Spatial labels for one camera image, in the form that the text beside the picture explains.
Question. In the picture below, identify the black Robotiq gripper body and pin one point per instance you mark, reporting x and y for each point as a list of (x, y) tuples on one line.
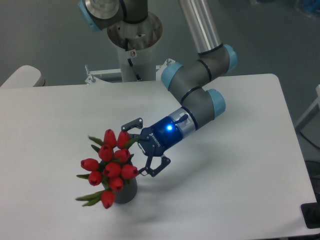
[(159, 137)]

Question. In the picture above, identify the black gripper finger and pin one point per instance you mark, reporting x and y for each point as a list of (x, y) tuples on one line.
[(138, 123), (148, 170)]

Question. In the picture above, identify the red tulip bouquet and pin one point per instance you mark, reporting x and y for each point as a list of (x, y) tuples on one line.
[(115, 160)]

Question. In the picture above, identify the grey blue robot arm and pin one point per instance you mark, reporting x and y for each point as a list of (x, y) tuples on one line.
[(197, 106)]

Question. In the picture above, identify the dark grey ribbed vase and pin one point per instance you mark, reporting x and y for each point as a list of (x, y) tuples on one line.
[(118, 190)]

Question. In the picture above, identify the white chair back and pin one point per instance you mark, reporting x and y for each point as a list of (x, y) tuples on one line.
[(24, 77)]

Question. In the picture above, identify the black device at table edge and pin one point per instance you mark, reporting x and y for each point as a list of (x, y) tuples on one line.
[(311, 215)]

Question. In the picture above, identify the white furniture at right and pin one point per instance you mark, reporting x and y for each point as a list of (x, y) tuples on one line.
[(309, 113)]

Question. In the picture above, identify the blue items in clear container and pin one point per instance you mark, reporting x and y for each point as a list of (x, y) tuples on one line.
[(310, 7)]

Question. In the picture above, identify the white pedestal base frame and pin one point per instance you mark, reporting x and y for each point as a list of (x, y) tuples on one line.
[(116, 76)]

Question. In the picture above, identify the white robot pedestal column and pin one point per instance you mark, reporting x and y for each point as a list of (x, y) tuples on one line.
[(136, 44)]

